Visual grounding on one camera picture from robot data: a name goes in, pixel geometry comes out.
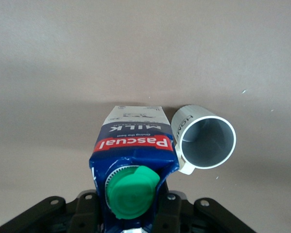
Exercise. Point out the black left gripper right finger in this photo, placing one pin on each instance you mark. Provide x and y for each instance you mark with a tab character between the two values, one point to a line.
168	213

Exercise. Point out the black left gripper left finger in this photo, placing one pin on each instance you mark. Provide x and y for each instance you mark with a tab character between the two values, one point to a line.
86	213

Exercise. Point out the blue milk carton green cap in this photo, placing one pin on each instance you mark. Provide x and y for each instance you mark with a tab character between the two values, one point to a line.
133	170

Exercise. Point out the white mug with grey inside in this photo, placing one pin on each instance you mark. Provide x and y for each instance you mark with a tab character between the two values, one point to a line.
206	143

